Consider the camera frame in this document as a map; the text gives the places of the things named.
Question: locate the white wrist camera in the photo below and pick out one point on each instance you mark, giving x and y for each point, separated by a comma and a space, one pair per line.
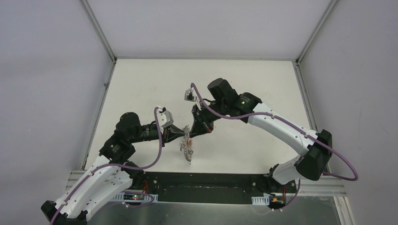
189, 96
164, 117

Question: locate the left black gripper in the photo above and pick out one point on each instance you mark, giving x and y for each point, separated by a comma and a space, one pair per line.
168, 132

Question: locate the right white cable duct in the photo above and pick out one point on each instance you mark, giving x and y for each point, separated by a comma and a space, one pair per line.
260, 200

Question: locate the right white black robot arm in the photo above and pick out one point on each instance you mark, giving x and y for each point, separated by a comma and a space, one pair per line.
312, 147

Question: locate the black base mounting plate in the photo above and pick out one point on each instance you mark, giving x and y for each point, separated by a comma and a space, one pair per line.
218, 188

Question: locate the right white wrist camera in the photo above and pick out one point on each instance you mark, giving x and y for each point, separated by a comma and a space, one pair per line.
189, 96

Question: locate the metal disc keyring holder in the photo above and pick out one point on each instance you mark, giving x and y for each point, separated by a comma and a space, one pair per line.
186, 144

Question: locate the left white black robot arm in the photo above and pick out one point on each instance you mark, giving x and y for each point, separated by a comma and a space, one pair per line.
111, 173

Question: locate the aluminium frame rail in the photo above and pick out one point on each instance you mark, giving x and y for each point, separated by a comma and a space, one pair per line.
325, 187

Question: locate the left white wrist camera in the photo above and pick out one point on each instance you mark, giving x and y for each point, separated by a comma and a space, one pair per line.
164, 117

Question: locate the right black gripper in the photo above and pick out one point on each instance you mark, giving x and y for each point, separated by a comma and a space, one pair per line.
201, 125

